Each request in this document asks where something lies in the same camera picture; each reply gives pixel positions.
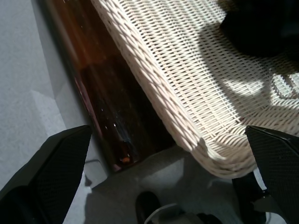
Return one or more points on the black cloth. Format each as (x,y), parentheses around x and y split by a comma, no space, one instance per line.
(257,28)

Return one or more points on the pale woven basket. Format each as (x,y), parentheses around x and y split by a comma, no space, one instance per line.
(187,70)

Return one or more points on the dark brown wooden stand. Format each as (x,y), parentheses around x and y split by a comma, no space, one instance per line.
(105,93)

